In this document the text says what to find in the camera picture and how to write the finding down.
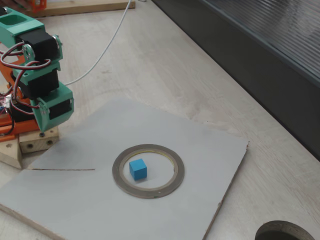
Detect dark partition with ribbed glass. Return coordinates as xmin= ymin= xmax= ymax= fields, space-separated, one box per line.
xmin=152 ymin=0 xmax=320 ymax=162

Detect orange controller board mount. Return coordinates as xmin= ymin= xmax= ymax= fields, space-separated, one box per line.
xmin=0 ymin=113 xmax=16 ymax=143

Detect round cable hole in table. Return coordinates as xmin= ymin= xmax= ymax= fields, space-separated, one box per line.
xmin=254 ymin=220 xmax=316 ymax=240

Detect grey ring of tape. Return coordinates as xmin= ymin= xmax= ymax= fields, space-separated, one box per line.
xmin=111 ymin=143 xmax=185 ymax=200

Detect white chipboard panel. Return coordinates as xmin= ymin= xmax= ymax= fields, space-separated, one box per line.
xmin=0 ymin=97 xmax=250 ymax=240

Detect pale wooden base plank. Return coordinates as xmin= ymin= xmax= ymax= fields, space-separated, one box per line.
xmin=0 ymin=138 xmax=23 ymax=170

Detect red controller circuit board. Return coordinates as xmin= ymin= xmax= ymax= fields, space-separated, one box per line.
xmin=0 ymin=93 xmax=12 ymax=116

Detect red white black servo wires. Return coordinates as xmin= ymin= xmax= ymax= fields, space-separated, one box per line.
xmin=0 ymin=41 xmax=52 ymax=136

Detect orange leader arm handle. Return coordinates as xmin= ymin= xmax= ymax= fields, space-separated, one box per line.
xmin=29 ymin=0 xmax=47 ymax=13

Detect long light wooden plank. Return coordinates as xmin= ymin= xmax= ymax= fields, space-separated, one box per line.
xmin=33 ymin=0 xmax=136 ymax=18

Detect blue cube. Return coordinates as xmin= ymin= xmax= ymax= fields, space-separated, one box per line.
xmin=128 ymin=158 xmax=148 ymax=181

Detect wooden base block with screws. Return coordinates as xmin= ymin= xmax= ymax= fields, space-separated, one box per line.
xmin=19 ymin=126 xmax=60 ymax=154

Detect white USB cable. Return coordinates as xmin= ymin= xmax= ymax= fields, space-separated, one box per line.
xmin=63 ymin=0 xmax=133 ymax=86

